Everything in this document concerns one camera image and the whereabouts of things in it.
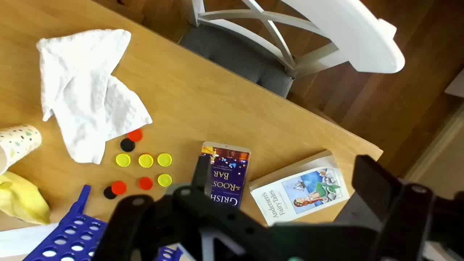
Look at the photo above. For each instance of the white crumpled cloth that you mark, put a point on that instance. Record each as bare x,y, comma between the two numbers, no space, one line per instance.
78,89

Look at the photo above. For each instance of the blue connect four grid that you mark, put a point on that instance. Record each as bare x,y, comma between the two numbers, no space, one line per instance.
76,237

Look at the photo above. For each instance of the yellow disc lower right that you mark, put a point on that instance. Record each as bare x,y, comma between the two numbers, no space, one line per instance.
163,180

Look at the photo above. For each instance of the yellow disc left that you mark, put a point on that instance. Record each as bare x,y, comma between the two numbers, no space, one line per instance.
123,160

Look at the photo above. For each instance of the orange disc by cloth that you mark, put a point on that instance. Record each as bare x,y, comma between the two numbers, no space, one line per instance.
134,135

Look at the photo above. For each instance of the black disc by cloth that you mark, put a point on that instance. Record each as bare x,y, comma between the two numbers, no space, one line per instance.
126,145

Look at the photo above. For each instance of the orange disc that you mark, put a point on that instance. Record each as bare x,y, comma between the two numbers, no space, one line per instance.
145,183
134,135
118,187

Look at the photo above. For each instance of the black disc lower left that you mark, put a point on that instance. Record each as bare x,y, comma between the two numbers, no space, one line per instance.
107,193

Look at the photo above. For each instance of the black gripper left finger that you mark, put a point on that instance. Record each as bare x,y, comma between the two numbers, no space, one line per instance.
123,237

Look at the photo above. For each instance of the polka dot paper cup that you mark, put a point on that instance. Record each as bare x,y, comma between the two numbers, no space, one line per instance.
15,142

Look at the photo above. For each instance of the yellow disc middle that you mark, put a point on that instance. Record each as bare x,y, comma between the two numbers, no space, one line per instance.
145,160

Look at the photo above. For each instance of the white paper sheet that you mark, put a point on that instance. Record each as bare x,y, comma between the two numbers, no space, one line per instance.
15,244

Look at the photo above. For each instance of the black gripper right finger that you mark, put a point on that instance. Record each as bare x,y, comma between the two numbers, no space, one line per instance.
403,209

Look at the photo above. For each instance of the yellow disc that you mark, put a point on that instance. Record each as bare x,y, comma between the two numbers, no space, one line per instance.
163,180
123,160
163,160
145,160

